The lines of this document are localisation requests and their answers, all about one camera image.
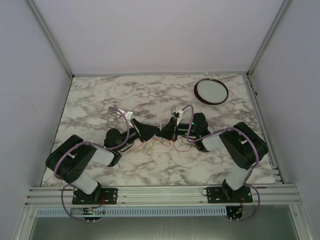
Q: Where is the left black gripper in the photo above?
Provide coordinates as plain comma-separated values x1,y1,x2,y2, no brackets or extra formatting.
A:
116,118,161,152

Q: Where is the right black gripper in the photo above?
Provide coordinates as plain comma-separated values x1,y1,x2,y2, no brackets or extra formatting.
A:
155,116,198,142

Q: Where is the red long wire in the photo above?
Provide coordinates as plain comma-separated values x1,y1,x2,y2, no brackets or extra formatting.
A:
124,137,198,153

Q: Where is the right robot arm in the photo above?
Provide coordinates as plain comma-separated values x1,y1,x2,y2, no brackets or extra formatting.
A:
156,112,269,203

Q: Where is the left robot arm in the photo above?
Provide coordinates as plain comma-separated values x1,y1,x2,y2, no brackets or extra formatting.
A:
45,118,160,204

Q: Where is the round brown-rimmed dish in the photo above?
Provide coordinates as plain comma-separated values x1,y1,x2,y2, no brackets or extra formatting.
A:
193,78,229,105

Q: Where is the yellow loose wire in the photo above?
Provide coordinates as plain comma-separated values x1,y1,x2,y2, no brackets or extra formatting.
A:
146,141,166,156

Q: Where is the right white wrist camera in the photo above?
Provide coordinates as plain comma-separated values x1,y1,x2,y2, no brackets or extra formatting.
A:
170,105,184,125

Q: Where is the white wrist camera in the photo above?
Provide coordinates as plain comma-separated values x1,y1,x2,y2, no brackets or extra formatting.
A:
170,105,184,125
124,111,133,127

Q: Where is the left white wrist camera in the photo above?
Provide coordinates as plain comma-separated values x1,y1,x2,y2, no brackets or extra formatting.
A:
124,111,133,127

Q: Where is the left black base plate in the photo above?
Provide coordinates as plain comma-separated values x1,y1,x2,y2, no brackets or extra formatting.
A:
72,187,118,205

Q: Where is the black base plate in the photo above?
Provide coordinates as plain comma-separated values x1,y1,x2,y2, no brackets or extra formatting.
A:
205,186,253,204
72,187,118,205

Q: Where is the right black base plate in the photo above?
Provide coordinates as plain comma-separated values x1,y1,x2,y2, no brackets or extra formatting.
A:
205,186,253,204

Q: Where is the grey slotted cable duct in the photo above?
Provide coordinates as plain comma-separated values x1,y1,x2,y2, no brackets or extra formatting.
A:
36,206,227,218

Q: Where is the aluminium front rail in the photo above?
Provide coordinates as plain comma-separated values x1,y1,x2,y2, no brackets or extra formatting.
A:
24,184,302,207

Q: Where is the right aluminium corner post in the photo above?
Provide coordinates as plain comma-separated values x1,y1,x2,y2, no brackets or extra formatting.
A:
246,0,294,78

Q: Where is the aluminium corner post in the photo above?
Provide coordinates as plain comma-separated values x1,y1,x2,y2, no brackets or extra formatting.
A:
246,0,294,78
25,0,74,80

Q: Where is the left aluminium corner post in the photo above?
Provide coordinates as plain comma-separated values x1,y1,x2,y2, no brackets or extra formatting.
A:
25,0,74,80

